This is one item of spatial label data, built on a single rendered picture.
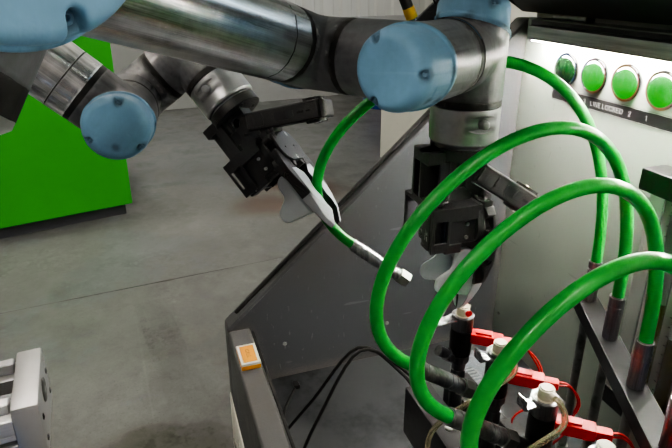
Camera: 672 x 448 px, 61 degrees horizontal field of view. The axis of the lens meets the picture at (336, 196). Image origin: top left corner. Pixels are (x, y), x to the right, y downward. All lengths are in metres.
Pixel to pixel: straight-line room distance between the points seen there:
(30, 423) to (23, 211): 3.13
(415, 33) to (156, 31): 0.20
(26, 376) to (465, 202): 0.65
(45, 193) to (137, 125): 3.30
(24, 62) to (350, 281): 0.86
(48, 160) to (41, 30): 3.69
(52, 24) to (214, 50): 0.28
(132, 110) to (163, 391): 1.87
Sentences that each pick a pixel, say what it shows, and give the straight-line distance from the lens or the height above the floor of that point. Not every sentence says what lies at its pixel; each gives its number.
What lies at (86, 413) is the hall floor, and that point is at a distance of 2.44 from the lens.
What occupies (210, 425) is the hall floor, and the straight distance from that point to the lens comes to 2.26.
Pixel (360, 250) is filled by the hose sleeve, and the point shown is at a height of 1.17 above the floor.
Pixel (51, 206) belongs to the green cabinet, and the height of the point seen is 0.16.
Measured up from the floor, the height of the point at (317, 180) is 1.27.
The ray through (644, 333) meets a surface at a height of 1.17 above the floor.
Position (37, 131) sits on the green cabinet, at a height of 0.64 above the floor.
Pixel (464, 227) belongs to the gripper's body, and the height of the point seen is 1.26.
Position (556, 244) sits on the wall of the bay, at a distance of 1.03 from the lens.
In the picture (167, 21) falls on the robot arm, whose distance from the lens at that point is 0.44.
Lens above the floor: 1.52
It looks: 21 degrees down
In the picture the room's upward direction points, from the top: straight up
